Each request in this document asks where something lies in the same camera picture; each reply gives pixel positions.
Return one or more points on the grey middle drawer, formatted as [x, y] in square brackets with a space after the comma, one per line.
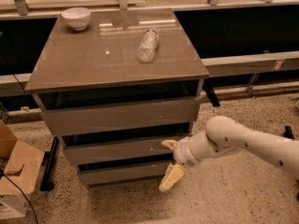
[116, 150]

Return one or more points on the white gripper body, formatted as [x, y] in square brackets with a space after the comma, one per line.
[183, 154]

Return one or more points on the white ceramic bowl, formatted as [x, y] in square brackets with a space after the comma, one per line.
[77, 18]

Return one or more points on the grey low ledge beam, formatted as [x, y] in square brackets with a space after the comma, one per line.
[12, 85]

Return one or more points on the black floor bar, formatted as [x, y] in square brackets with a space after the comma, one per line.
[49, 159]
[288, 132]

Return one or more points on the grey drawer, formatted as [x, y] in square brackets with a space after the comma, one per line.
[98, 119]
[116, 150]
[123, 174]

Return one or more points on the brown cardboard box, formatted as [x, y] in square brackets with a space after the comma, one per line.
[22, 163]

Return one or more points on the grey drawer cabinet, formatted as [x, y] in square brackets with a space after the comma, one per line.
[99, 67]

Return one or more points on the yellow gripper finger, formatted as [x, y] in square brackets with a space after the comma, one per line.
[173, 174]
[169, 144]

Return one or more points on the black right floor bar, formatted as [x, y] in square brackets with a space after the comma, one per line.
[288, 132]

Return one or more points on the grey top drawer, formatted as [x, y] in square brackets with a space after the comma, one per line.
[98, 119]

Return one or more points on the clear plastic bottle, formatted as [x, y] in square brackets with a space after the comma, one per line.
[148, 45]

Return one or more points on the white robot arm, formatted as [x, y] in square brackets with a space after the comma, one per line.
[223, 136]

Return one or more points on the black left floor bar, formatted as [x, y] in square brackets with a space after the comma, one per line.
[49, 159]

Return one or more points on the grey bottom drawer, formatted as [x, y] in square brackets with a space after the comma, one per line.
[123, 174]

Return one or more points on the black leg behind cabinet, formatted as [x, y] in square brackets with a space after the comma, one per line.
[211, 95]

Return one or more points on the metal window rail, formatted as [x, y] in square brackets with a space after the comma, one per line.
[149, 0]

